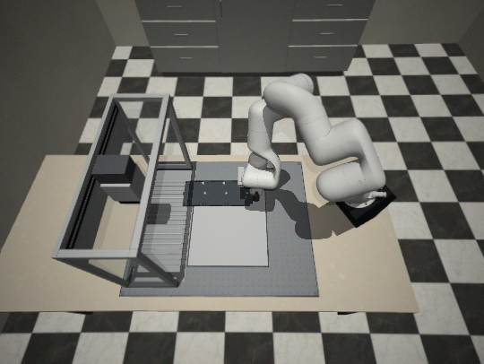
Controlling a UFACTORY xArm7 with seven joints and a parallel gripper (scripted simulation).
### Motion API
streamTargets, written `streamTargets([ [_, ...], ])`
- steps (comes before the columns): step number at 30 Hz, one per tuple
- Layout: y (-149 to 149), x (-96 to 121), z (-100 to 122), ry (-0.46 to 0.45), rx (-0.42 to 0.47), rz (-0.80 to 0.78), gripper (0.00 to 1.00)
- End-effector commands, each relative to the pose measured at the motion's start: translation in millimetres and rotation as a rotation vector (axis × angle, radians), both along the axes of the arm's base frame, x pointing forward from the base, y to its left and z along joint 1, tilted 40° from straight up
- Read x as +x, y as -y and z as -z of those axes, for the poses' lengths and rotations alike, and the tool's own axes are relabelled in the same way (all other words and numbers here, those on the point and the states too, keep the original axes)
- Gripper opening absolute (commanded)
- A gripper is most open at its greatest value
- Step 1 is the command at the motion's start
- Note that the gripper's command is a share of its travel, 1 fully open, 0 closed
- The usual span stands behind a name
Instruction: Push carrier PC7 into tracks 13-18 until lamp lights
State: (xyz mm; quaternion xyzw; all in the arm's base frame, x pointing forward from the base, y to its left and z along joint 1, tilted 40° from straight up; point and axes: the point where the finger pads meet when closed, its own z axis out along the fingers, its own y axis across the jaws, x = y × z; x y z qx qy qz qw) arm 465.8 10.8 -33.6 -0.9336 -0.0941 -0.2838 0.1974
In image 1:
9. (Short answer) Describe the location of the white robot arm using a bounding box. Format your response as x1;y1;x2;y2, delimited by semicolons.
238;74;386;208

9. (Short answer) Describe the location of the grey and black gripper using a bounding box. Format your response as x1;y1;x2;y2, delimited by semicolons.
251;187;263;202

